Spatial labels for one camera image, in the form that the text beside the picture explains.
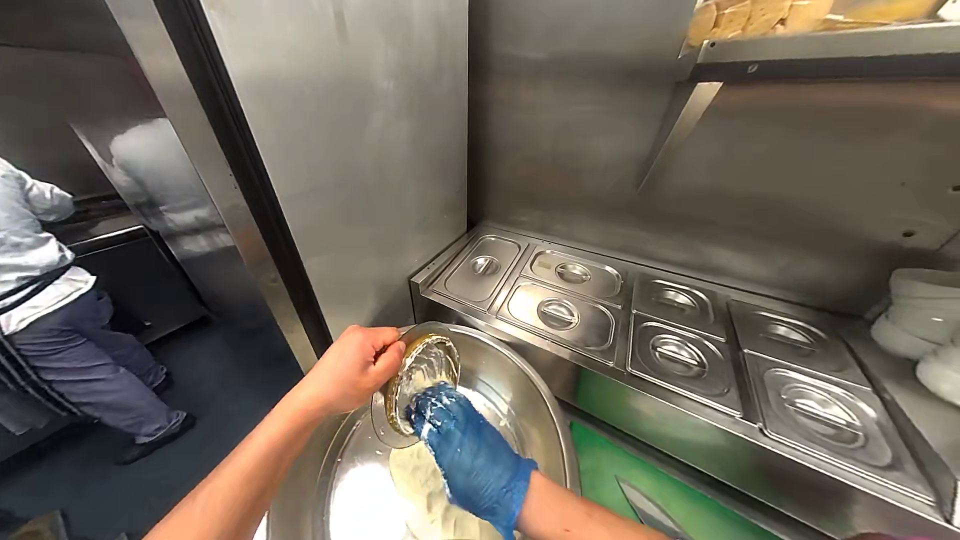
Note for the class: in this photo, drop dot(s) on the pale creamy mixture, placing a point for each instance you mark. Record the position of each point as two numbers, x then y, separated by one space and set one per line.
417 480

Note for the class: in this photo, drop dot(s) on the tall steel partition cabinet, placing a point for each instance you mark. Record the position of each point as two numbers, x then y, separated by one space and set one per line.
352 150

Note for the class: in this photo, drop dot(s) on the dark steel kitchen appliance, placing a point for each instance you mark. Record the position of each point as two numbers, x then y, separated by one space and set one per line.
142 277

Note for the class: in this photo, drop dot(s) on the person's left thumb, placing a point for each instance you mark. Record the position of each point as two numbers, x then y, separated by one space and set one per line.
385 364

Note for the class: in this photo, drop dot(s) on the green cutting board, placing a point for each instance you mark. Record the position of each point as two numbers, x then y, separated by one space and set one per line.
615 457

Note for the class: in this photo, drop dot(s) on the person's left hand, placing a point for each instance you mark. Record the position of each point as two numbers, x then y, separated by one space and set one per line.
347 372

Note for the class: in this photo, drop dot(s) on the steel wall shelf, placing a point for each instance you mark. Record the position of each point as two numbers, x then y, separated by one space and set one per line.
825 52

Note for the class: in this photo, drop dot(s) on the pile of bread slices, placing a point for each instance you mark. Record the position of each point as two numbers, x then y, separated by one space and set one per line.
739 19

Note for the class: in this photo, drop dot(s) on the person's right fingers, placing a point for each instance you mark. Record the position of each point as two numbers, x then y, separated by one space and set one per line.
429 409

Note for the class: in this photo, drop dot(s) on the set of steel container lids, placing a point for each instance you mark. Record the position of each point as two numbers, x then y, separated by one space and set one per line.
559 313

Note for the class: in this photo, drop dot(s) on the person's right forearm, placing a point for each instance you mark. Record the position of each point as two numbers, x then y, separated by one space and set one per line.
574 519

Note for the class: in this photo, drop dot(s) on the person's left fingers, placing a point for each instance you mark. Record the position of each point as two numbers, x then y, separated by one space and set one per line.
379 334

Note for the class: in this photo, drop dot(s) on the round bowl with wide rim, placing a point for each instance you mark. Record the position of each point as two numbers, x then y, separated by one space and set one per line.
396 405

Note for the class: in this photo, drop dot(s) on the person's right hand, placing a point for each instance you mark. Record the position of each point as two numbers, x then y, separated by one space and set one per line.
476 454

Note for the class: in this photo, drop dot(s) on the large steel mixing bowl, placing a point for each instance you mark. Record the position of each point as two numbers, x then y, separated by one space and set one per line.
536 386

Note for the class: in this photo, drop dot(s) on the stacks of white bowls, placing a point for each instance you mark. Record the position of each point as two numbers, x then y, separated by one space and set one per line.
919 311

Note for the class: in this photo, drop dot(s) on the steel prep counter unit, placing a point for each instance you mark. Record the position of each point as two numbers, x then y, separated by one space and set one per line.
525 341

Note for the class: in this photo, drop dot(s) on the knife with steel blade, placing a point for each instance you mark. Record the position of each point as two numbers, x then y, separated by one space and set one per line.
643 505

